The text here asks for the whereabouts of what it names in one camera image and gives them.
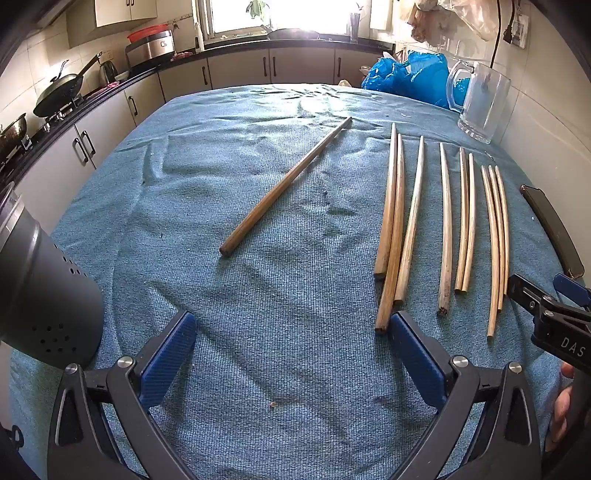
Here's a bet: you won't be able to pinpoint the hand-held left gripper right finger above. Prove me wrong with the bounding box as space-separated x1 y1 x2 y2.
390 310 542 480

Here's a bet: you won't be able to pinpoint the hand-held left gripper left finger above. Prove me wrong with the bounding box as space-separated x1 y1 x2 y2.
47 310 199 480

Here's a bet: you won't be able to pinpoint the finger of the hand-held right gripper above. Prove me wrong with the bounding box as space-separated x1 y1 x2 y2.
507 273 558 320
553 271 591 312

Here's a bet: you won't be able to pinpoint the bunch of wooden chopsticks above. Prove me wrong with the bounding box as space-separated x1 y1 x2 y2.
374 122 510 340

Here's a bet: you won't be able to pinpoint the dark grey perforated utensil holder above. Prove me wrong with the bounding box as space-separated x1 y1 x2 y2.
0 182 105 370

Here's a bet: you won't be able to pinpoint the long dark wooden chopstick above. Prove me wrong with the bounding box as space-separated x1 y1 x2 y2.
219 116 353 257

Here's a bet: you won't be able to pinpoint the person's right hand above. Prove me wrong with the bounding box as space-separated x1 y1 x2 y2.
545 361 576 453

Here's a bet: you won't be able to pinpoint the dark rectangular case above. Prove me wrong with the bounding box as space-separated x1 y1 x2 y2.
521 185 585 278

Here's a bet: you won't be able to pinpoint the blue table cloth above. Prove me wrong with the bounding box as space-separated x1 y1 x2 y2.
9 83 571 480

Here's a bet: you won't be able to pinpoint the glass mug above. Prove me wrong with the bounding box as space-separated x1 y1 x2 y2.
445 60 512 145

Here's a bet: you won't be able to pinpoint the blue plastic bag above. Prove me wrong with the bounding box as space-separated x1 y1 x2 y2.
361 58 407 90
392 51 467 109

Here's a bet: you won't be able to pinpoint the base kitchen cabinets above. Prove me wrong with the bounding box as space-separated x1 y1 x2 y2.
0 46 395 232

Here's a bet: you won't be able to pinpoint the gas stove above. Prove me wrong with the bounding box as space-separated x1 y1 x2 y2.
0 92 86 160

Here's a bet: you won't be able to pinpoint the metal cooking pot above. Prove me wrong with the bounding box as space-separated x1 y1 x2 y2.
0 113 28 155

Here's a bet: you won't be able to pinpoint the hanging plastic bags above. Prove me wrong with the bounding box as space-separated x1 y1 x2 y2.
402 0 500 43

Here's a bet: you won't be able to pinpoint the black kitchen countertop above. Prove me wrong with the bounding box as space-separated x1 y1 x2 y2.
0 37 395 185

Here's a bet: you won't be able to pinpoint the black wok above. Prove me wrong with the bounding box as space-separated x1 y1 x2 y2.
33 52 103 117

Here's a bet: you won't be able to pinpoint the silver rice cooker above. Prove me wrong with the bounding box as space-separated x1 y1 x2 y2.
126 30 175 68

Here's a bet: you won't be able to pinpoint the red basin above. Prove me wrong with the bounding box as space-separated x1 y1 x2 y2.
127 25 172 43

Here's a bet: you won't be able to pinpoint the window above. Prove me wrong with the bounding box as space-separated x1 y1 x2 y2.
198 0 393 40

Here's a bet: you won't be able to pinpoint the black power cable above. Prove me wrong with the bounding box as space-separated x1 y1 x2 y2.
488 0 504 70

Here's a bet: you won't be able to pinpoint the wall power socket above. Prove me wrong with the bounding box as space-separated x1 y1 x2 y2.
503 11 530 49

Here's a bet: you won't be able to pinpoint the wall kitchen cabinets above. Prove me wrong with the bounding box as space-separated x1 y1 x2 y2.
67 0 158 47

